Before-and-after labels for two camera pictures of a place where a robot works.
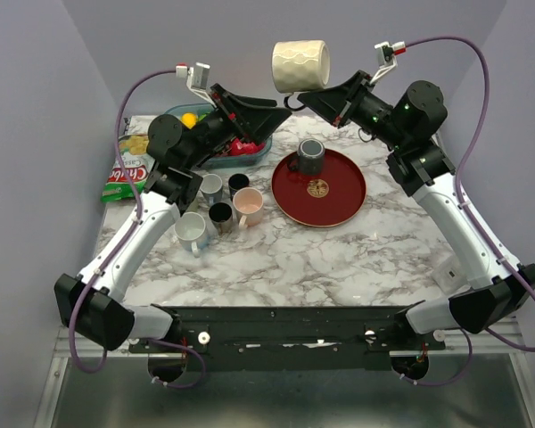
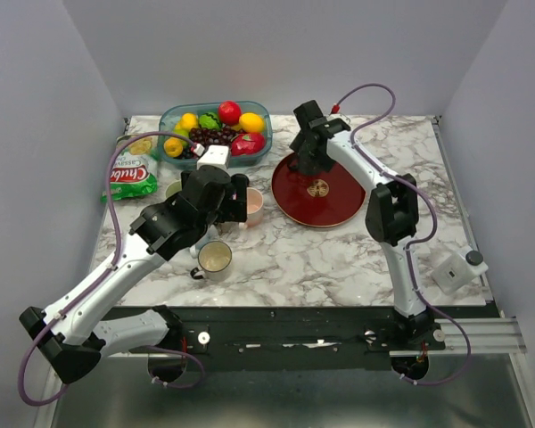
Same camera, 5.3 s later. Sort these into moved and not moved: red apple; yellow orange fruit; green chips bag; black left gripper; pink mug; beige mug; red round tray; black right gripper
Moved: beige mug; black right gripper; black left gripper
Not moved: pink mug; red apple; red round tray; yellow orange fruit; green chips bag
